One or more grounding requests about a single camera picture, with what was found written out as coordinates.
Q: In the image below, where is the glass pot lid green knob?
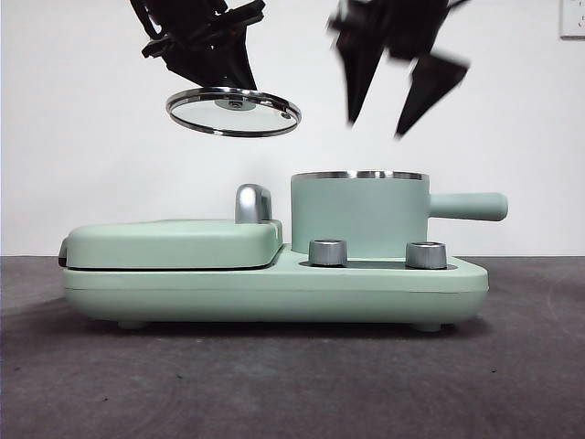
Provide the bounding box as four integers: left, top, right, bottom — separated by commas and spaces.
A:
165, 85, 303, 138

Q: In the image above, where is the silver control knob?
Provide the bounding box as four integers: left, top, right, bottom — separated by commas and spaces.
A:
309, 239, 348, 266
405, 241, 448, 270

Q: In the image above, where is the mint green breakfast machine base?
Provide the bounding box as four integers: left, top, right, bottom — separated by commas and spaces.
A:
61, 244, 489, 331

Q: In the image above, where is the silver griddle lid handle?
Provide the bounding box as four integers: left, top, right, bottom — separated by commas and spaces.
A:
235, 184, 275, 225

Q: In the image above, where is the mint green pot with handle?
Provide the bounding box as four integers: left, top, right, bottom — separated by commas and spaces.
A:
290, 169, 509, 256

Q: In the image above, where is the white wall socket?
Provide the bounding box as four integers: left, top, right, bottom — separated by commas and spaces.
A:
560, 0, 585, 40

